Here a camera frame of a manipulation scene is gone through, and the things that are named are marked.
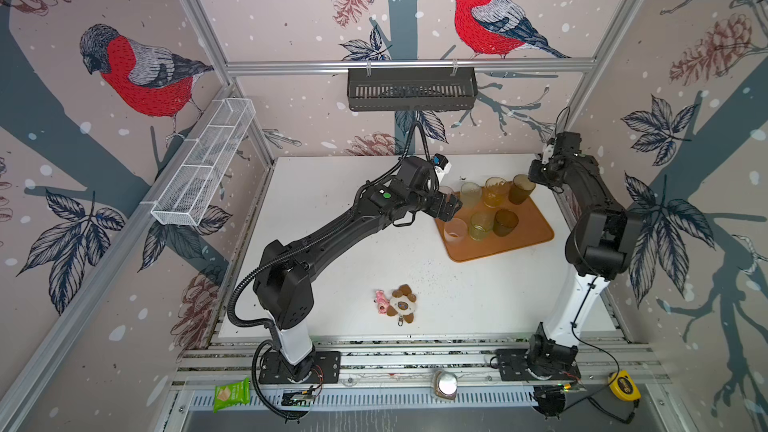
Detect short brown textured glass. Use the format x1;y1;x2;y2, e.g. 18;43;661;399
493;209;520;237

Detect pink textured glass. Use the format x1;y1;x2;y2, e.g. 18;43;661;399
443;218;468;245

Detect bright green clear glass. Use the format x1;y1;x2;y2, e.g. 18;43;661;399
468;211;494;242

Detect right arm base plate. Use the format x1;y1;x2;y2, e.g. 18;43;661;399
494;347;581;383

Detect brown flower plush keychain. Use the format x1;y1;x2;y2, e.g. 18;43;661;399
385;284;417;326

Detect yellow tape measure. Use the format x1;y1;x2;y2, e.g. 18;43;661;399
608;370;642;403

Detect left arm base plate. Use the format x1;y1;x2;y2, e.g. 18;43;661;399
258;351;341;385

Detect silver round knob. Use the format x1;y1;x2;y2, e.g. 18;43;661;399
432;370;458;401

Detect yellow clear glass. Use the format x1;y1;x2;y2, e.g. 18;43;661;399
483;176;508;208

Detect black hanging wire basket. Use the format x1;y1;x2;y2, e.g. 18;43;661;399
347;67;478;112

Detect white mesh wall shelf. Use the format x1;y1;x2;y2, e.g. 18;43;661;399
151;98;255;227

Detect tall brown textured glass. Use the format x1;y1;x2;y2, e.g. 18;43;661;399
508;174;536;205

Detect green snack packet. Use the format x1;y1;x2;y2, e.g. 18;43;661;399
213;377;251;413

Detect pale green textured glass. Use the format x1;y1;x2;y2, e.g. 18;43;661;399
460;181;482;210

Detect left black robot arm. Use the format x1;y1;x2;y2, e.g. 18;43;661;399
227;154;461;381

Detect pink small toy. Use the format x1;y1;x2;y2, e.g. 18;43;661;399
375;290;390;315

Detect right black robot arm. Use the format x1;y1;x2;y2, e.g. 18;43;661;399
526;132;642;380

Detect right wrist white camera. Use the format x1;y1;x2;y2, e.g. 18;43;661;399
540;138;556;165

